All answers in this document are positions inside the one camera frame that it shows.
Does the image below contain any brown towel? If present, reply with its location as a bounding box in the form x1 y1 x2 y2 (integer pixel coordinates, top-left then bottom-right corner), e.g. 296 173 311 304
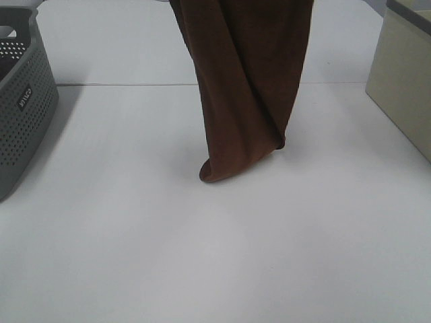
170 1 314 182

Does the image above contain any grey perforated plastic basket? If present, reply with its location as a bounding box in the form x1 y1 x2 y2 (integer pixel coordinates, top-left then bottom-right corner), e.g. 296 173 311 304
1 5 59 199

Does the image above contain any beige fabric storage box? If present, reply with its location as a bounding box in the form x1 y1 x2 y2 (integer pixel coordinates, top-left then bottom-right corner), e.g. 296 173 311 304
366 1 430 159

